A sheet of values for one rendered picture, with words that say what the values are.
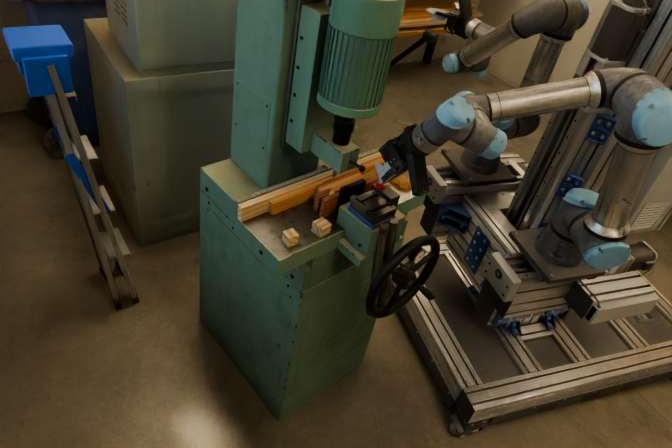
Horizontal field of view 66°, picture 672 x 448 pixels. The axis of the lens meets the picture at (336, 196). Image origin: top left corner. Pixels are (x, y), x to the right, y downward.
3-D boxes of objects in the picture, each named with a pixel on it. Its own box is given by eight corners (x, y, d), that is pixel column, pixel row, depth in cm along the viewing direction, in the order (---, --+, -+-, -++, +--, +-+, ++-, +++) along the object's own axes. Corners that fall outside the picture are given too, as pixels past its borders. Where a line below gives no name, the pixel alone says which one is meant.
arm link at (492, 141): (500, 119, 130) (465, 101, 126) (514, 143, 121) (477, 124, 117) (480, 143, 134) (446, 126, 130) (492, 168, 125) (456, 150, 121)
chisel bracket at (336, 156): (338, 178, 150) (343, 154, 145) (308, 154, 158) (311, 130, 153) (356, 171, 155) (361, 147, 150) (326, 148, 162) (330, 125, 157)
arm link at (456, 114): (479, 129, 116) (448, 113, 113) (447, 152, 124) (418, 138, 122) (479, 103, 120) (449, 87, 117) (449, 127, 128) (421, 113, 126)
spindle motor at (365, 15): (346, 126, 133) (370, 4, 114) (303, 96, 142) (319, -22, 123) (392, 111, 143) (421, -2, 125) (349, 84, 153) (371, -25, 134)
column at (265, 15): (264, 194, 169) (287, -39, 126) (227, 160, 181) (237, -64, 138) (317, 174, 182) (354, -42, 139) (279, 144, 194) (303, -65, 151)
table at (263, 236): (298, 301, 131) (301, 285, 127) (232, 231, 147) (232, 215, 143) (445, 220, 167) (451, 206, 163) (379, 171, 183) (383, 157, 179)
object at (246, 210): (240, 222, 141) (241, 208, 138) (236, 218, 143) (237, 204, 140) (389, 163, 177) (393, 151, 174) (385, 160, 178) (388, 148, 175)
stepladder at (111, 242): (106, 316, 218) (12, 55, 141) (90, 276, 233) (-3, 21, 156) (144, 300, 225) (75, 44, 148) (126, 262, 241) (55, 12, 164)
